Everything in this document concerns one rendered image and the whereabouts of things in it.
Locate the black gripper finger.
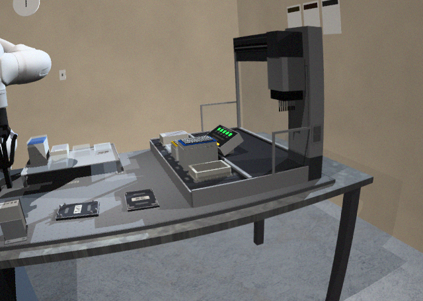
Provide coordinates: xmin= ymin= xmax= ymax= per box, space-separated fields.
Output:
xmin=1 ymin=131 xmax=18 ymax=188
xmin=0 ymin=146 xmax=9 ymax=189

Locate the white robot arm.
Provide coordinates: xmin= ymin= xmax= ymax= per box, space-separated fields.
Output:
xmin=0 ymin=38 xmax=51 ymax=110

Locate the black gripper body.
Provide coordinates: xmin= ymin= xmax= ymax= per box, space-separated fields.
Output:
xmin=0 ymin=108 xmax=11 ymax=142

